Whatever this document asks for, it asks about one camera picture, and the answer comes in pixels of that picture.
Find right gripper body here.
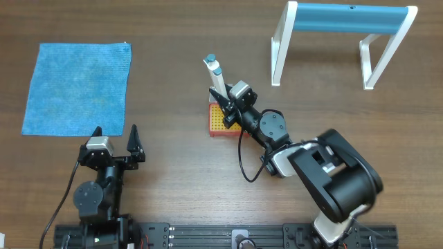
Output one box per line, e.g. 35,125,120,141
223,89,258,129

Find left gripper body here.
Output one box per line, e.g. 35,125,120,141
78,145,140,171

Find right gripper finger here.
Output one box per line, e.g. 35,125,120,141
209,88,233,115

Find white pipette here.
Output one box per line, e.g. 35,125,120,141
203,53,229,101

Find red and yellow tip box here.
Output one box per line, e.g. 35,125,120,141
208,82,251,138

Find blue cloth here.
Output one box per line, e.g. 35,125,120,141
21,42,133,137

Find white and blue stand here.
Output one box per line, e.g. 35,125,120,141
271,1,419,91

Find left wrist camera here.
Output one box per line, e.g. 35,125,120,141
85,136,115,156

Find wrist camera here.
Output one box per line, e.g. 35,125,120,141
228,80,252,100
85,136,115,156

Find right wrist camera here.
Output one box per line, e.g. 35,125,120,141
228,80,252,100

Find black cable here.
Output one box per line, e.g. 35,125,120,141
237,127,269,183
39,160,81,249

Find mounting rail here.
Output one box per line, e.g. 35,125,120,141
53,222,399,249

